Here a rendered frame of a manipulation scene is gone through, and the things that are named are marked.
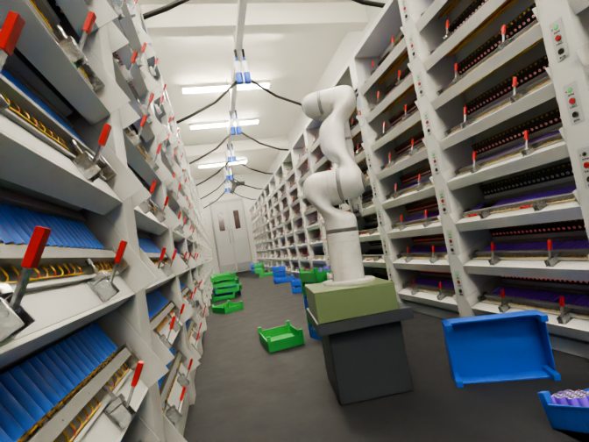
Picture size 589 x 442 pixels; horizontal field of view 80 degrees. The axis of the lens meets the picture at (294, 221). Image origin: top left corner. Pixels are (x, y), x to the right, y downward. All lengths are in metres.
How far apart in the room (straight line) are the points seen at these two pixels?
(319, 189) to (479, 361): 0.80
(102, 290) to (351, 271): 0.87
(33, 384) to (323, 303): 0.83
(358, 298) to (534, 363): 0.62
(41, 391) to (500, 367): 1.28
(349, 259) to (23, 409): 1.01
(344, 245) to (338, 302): 0.22
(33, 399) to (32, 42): 0.45
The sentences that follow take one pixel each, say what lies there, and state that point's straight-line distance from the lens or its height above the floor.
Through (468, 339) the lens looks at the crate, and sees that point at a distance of 1.41.
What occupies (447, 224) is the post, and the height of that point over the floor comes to 0.52.
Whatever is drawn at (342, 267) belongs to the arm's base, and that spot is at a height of 0.44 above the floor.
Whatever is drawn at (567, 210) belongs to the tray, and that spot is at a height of 0.50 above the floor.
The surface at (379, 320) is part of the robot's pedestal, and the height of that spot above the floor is 0.26.
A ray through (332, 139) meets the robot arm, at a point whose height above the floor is 0.92.
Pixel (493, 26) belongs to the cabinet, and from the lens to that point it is 1.96.
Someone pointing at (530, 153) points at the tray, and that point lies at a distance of 1.53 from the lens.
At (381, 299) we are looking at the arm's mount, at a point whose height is 0.32.
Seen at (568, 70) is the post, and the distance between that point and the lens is 1.43.
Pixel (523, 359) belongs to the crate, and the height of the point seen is 0.04.
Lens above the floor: 0.55
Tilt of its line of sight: 4 degrees up
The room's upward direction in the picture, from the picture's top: 10 degrees counter-clockwise
